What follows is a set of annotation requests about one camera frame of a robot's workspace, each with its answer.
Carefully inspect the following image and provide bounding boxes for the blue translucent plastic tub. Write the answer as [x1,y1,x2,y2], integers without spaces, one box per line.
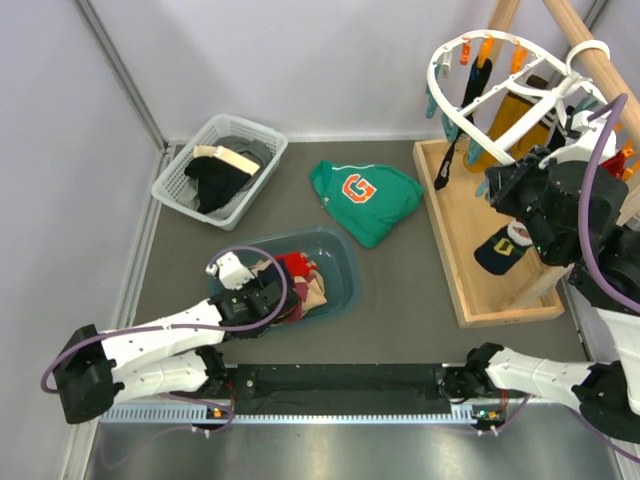
[238,227,360,328]

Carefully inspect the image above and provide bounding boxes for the aluminium frame rail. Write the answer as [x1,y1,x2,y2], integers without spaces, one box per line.
[59,363,621,480]

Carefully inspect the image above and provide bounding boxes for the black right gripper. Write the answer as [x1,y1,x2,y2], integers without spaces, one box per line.
[484,144,559,265]

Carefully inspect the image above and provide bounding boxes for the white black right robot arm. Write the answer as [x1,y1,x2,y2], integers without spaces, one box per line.
[437,155,639,444]

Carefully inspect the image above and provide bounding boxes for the white round sock hanger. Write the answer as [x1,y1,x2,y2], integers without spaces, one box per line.
[426,29,616,167]

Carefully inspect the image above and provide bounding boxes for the mustard yellow sock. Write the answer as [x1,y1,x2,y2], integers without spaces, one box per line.
[464,91,554,174]

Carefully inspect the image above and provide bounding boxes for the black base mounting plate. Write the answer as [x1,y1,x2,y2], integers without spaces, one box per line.
[168,363,501,416]

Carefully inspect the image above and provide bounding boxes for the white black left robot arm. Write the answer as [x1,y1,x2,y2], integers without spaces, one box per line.
[52,280,300,425]

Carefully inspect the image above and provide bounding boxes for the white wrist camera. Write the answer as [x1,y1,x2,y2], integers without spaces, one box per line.
[205,251,255,290]
[538,110,611,169]

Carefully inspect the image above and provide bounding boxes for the black sports sock blue accents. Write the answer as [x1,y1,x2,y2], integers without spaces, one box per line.
[432,57,495,192]

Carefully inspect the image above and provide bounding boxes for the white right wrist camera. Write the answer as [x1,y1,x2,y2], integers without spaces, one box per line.
[538,110,611,169]

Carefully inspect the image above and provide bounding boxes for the clothes pile in basket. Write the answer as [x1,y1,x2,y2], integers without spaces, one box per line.
[177,136,273,219]

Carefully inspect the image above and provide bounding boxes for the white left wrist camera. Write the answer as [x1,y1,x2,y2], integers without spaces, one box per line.
[205,251,255,290]

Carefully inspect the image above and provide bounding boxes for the wooden hanging rod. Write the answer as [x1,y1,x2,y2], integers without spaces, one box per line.
[543,0,639,122]

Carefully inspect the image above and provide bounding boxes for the red christmas sock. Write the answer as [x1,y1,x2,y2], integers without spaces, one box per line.
[275,252,317,277]

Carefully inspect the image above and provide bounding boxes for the white plastic laundry basket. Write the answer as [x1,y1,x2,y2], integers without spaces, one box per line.
[152,114,288,231]

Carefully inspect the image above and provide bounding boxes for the wooden rack base frame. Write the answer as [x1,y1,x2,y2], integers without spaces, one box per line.
[413,140,566,328]

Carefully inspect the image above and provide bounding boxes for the green jacket with orange logo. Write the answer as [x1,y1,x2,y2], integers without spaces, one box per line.
[310,161,424,248]

